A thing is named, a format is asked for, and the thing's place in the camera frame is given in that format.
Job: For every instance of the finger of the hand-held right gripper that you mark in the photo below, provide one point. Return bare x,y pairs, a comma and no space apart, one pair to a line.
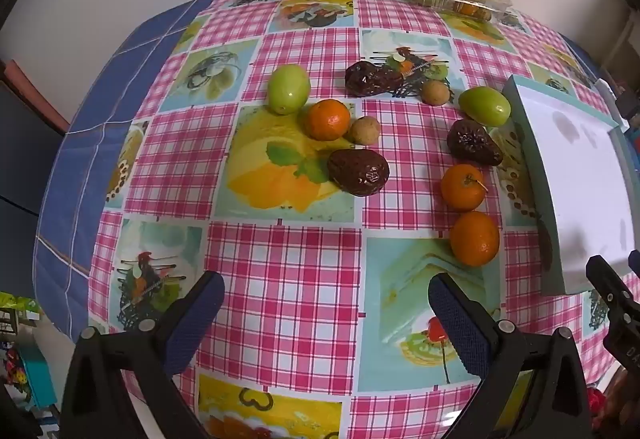
635,264
607,284

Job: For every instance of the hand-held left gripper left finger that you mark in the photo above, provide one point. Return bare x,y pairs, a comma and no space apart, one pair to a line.
192,324

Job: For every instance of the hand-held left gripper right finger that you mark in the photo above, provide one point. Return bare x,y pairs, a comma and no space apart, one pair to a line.
462,324

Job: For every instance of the orange mandarin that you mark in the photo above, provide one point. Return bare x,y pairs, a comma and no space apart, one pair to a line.
328,119
463,187
474,239

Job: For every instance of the white tray with teal rim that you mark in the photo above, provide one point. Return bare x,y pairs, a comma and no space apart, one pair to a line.
575,169

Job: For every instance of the tan longan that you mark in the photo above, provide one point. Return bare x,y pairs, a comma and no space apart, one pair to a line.
434,91
363,130

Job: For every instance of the person's right hand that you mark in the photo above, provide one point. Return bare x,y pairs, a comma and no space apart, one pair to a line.
619,399

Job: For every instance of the pink checked plastic tablecloth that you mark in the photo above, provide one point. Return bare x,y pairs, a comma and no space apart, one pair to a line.
300,269

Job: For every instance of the black power adapter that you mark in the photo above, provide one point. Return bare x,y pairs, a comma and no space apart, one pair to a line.
627,106

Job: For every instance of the teal box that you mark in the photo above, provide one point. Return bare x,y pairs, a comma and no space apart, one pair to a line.
35,379

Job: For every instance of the white power strip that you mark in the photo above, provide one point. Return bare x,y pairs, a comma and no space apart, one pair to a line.
605,91

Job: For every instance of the green packet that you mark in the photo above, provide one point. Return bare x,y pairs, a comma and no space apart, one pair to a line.
17,305

